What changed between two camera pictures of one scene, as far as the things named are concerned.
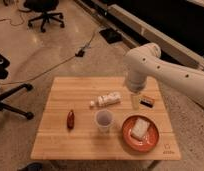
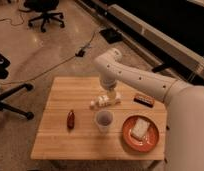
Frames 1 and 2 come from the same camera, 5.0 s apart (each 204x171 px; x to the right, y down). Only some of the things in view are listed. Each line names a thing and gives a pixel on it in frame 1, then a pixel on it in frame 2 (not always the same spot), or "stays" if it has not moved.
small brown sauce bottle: x=70 y=119 stays
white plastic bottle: x=107 y=99 stays
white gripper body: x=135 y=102 -> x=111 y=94
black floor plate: x=110 y=35 stays
